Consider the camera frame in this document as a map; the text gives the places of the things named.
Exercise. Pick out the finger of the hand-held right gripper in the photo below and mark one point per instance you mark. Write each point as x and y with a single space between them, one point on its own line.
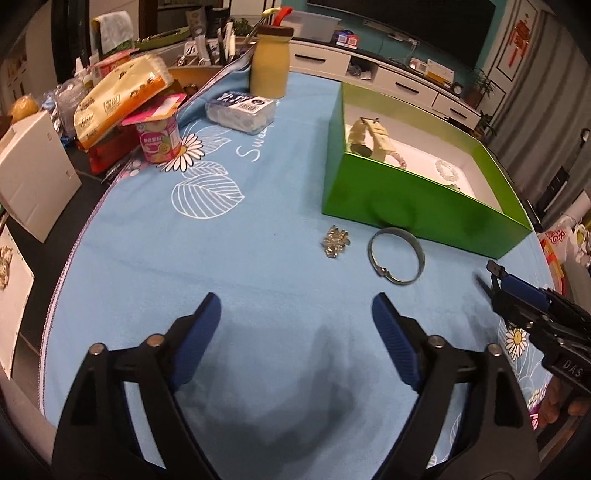
526 290
512 309

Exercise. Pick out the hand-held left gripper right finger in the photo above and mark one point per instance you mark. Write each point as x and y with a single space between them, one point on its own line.
397 341

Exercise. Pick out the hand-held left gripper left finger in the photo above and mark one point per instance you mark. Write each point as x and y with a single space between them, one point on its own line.
198 337

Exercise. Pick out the silver bangle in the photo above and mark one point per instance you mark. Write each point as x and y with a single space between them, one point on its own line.
419 261

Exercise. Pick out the crystal brooch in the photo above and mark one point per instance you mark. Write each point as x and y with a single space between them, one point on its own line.
334 241

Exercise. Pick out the green cardboard box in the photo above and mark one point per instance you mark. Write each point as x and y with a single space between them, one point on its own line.
415 203

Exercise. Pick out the white wristwatch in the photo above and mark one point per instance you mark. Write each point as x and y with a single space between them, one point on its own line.
378 143

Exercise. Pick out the person's right hand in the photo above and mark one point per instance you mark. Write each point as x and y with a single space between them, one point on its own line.
551 406

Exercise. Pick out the orange gift bag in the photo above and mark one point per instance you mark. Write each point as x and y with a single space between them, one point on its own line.
554 263

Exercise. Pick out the white plastic bag red print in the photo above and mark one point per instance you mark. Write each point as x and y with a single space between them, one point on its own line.
561 240

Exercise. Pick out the blue floral tablecloth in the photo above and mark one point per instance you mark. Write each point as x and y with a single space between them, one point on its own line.
231 258

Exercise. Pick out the white paper roll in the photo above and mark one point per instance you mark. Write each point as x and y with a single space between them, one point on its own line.
577 205

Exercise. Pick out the small potted plant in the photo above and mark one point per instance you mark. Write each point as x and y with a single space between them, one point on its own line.
485 124

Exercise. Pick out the white printed paper sheet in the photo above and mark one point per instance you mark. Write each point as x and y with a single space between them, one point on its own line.
14 314

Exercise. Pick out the pink yogurt cup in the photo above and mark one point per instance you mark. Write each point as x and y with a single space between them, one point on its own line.
159 141

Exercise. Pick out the tall potted plant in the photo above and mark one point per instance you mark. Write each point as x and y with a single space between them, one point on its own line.
480 87

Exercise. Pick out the small black clock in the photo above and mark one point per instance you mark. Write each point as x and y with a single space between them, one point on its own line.
458 89

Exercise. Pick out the white tissue pack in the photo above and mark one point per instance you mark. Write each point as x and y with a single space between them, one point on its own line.
240 115

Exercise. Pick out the white cardboard box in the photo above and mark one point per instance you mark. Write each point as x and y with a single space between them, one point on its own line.
32 175

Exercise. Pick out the yellow and white carton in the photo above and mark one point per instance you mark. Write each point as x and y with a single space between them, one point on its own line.
438 71

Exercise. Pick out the yellow tissue packet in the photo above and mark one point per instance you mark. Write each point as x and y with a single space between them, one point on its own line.
111 101

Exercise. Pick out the open carton with pens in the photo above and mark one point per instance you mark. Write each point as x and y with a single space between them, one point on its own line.
198 76

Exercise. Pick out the yellow bottle with red lid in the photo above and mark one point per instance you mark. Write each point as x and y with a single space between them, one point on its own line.
270 69

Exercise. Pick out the orange fruit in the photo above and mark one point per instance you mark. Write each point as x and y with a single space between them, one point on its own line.
25 108

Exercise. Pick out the white TV cabinet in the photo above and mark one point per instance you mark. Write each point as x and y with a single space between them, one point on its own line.
323 60

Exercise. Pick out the white towel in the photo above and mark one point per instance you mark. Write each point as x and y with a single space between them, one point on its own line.
113 27

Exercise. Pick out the translucent storage bin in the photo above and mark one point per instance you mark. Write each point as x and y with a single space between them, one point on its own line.
309 25

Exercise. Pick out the red wall ornament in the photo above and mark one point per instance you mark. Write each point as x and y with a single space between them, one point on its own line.
519 37

